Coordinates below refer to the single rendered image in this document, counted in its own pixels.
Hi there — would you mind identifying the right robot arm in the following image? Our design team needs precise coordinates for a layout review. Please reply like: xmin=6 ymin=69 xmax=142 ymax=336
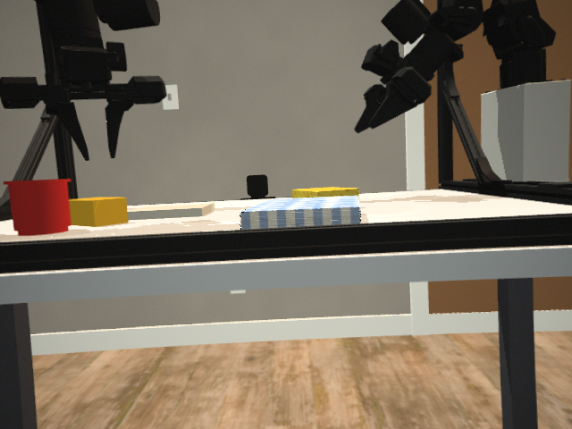
xmin=34 ymin=0 xmax=160 ymax=80

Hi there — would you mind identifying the red cup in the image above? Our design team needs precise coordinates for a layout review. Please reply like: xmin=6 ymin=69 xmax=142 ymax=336
xmin=4 ymin=179 xmax=71 ymax=236

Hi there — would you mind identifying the blue and white checkered towel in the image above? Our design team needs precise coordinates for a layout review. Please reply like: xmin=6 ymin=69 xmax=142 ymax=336
xmin=240 ymin=196 xmax=362 ymax=230

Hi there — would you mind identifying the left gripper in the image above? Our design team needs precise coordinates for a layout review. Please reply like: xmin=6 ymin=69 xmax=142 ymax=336
xmin=355 ymin=51 xmax=434 ymax=133

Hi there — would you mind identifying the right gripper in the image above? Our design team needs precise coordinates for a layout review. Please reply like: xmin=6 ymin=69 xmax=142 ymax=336
xmin=0 ymin=28 xmax=167 ymax=161

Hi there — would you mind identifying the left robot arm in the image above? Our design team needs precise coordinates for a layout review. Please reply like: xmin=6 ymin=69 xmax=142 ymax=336
xmin=361 ymin=0 xmax=556 ymax=89

